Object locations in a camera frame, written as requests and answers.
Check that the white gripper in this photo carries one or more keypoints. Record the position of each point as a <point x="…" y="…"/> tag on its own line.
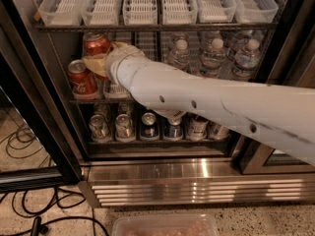
<point x="118" y="58"/>

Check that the red coke can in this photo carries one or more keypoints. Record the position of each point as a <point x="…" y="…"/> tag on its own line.
<point x="96" y="43"/>
<point x="83" y="81"/>

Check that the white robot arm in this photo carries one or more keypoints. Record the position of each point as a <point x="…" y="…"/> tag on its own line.
<point x="169" y="91"/>

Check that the top shelf tray two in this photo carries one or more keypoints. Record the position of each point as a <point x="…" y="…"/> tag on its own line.
<point x="101" y="12"/>

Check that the top shelf tray three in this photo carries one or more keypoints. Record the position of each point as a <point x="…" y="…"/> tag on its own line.
<point x="140" y="12"/>

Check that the top shelf tray one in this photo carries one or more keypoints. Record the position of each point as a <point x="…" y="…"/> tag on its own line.
<point x="61" y="12"/>

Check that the left blue pepsi can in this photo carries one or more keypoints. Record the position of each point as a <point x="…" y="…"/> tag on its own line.
<point x="149" y="127"/>

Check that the blue pepsi can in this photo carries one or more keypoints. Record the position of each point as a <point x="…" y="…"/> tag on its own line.
<point x="173" y="130"/>
<point x="149" y="127"/>

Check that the top shelf tray four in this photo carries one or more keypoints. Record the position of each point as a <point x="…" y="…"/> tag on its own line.
<point x="179" y="12"/>

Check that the right blue pepsi can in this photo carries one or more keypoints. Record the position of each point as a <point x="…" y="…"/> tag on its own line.
<point x="173" y="130"/>

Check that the top shelf tray five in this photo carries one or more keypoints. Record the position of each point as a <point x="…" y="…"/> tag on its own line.
<point x="216" y="11"/>

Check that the open fridge glass door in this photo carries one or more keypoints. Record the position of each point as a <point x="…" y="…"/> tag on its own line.
<point x="20" y="89"/>

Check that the steel fridge bottom grille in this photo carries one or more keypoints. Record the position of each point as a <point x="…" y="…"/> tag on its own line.
<point x="187" y="182"/>

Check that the top shelf tray six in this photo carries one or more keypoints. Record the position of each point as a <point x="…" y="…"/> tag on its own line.
<point x="255" y="11"/>

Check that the closed right fridge door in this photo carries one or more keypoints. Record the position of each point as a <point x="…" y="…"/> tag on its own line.
<point x="282" y="49"/>

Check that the empty middle tray right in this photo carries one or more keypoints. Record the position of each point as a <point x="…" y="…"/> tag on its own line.
<point x="147" y="42"/>

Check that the front left water bottle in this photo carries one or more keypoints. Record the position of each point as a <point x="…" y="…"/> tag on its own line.
<point x="179" y="55"/>

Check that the water bottle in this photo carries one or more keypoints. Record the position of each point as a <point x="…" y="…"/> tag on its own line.
<point x="211" y="59"/>
<point x="245" y="61"/>
<point x="179" y="55"/>

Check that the front middle water bottle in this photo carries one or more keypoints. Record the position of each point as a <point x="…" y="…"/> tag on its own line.
<point x="211" y="59"/>

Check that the left brown tea bottle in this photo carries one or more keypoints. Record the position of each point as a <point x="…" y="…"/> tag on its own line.
<point x="196" y="129"/>

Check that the brown tea bottle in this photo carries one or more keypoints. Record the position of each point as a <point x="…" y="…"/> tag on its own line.
<point x="196" y="129"/>
<point x="218" y="132"/>

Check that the right brown tea bottle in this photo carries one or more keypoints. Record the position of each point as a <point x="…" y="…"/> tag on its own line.
<point x="218" y="132"/>

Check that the front right water bottle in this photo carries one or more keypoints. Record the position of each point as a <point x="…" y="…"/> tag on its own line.
<point x="245" y="61"/>

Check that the clear plastic floor container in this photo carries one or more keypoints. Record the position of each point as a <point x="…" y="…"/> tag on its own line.
<point x="166" y="225"/>

